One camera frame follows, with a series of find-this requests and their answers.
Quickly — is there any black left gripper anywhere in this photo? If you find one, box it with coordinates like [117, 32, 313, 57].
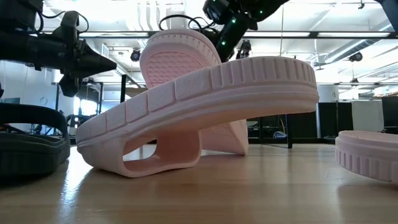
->
[51, 29, 118, 98]

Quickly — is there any pink foam slide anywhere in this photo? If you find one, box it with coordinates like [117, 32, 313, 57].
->
[75, 55, 320, 179]
[335, 130, 398, 184]
[139, 29, 249, 156]

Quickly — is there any black foam slide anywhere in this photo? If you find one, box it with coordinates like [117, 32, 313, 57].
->
[0, 102, 72, 177]

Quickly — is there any white column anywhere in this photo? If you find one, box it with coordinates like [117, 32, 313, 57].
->
[317, 84, 340, 103]

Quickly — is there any black partition panel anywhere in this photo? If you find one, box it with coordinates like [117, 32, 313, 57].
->
[317, 101, 354, 139]

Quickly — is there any white partition panel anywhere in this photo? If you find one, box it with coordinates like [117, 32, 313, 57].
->
[351, 100, 385, 133]

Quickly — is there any black left camera cable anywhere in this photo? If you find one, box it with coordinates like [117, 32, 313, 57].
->
[37, 11, 90, 35]

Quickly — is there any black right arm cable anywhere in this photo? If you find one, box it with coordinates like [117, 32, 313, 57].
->
[158, 13, 220, 35]

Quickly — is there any black overhead frame bar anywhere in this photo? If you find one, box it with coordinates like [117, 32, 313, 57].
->
[27, 30, 398, 40]

